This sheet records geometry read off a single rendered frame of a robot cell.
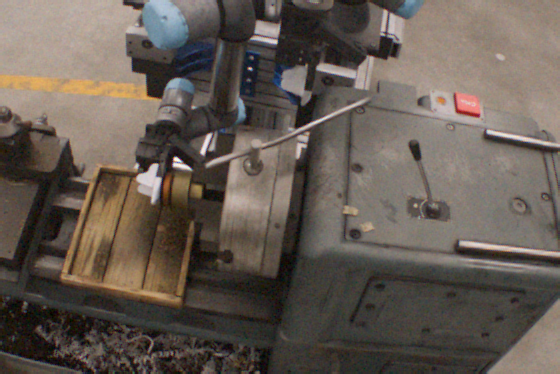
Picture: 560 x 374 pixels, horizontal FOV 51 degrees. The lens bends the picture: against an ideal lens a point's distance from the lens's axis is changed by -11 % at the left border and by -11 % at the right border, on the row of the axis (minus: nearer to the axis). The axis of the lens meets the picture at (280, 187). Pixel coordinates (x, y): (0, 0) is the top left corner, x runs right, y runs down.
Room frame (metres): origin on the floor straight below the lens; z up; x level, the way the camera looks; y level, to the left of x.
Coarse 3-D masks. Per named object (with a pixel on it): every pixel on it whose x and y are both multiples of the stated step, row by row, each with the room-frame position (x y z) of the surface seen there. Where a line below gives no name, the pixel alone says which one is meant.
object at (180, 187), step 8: (168, 176) 0.84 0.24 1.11; (176, 176) 0.84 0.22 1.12; (184, 176) 0.84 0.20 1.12; (192, 176) 0.85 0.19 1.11; (160, 184) 0.81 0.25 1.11; (168, 184) 0.82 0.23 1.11; (176, 184) 0.82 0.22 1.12; (184, 184) 0.82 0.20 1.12; (192, 184) 0.83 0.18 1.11; (200, 184) 0.83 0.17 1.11; (160, 192) 0.80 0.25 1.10; (168, 192) 0.80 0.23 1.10; (176, 192) 0.80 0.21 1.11; (184, 192) 0.80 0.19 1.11; (192, 192) 0.81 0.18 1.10; (200, 192) 0.82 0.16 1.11; (160, 200) 0.79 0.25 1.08; (168, 200) 0.79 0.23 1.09; (176, 200) 0.79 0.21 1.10; (184, 200) 0.79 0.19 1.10; (176, 208) 0.79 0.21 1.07; (184, 208) 0.79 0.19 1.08
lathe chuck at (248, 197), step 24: (240, 144) 0.85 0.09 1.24; (240, 168) 0.79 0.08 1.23; (264, 168) 0.80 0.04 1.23; (240, 192) 0.75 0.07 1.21; (264, 192) 0.76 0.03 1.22; (240, 216) 0.72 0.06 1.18; (264, 216) 0.72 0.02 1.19; (240, 240) 0.69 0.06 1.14; (264, 240) 0.70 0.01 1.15; (240, 264) 0.68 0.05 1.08
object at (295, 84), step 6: (300, 66) 0.91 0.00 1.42; (294, 72) 0.90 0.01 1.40; (300, 72) 0.90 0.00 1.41; (306, 72) 0.91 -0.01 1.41; (288, 78) 0.90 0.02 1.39; (294, 78) 0.90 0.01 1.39; (300, 78) 0.90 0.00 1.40; (282, 84) 0.89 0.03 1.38; (288, 84) 0.89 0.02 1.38; (294, 84) 0.90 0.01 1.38; (300, 84) 0.90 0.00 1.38; (288, 90) 0.89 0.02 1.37; (294, 90) 0.89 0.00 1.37; (300, 90) 0.89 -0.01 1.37; (306, 96) 0.89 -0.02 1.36; (306, 102) 0.90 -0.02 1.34
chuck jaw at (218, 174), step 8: (240, 128) 0.93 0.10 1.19; (224, 136) 0.90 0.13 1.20; (232, 136) 0.91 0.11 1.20; (216, 144) 0.88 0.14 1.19; (224, 144) 0.89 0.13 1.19; (232, 144) 0.89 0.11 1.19; (208, 152) 0.89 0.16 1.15; (216, 152) 0.87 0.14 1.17; (224, 152) 0.88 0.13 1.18; (208, 160) 0.86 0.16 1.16; (200, 168) 0.85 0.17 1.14; (208, 168) 0.85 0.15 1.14; (216, 168) 0.85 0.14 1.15; (224, 168) 0.86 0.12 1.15; (200, 176) 0.84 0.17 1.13; (208, 176) 0.84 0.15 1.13; (216, 176) 0.84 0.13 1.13; (224, 176) 0.85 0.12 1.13; (216, 184) 0.84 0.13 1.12; (224, 184) 0.84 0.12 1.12
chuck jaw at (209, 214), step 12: (192, 204) 0.78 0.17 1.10; (204, 204) 0.79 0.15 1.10; (216, 204) 0.80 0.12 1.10; (192, 216) 0.77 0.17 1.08; (204, 216) 0.76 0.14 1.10; (216, 216) 0.76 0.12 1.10; (204, 228) 0.73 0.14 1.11; (216, 228) 0.73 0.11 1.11; (204, 240) 0.70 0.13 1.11; (216, 240) 0.70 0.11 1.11; (216, 252) 0.70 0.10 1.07; (228, 252) 0.69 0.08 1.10
